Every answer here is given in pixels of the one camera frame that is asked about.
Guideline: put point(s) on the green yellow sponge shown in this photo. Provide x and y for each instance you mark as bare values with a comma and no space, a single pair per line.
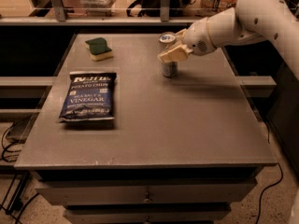
98,48

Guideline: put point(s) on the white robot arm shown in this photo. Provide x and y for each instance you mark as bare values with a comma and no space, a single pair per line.
249,22

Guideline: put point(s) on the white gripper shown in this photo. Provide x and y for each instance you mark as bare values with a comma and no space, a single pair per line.
196,38

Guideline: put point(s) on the black backpack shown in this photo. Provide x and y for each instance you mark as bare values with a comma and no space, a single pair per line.
153,8

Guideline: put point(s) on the grey drawer cabinet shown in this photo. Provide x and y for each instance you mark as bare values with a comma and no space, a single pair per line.
177,150

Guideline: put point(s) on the grey metal railing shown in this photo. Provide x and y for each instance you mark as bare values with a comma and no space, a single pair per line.
48,12

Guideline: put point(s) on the blue potato chips bag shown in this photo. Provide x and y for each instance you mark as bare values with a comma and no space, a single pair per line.
90,97

